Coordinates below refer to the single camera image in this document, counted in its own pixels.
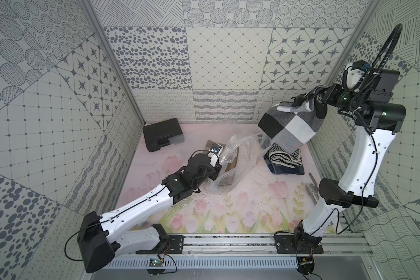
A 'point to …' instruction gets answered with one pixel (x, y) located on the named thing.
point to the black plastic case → (163, 133)
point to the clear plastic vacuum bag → (237, 157)
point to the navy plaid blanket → (280, 169)
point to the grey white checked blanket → (292, 124)
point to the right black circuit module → (305, 265)
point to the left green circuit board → (155, 262)
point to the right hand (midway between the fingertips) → (322, 93)
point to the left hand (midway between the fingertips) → (223, 160)
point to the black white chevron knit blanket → (277, 154)
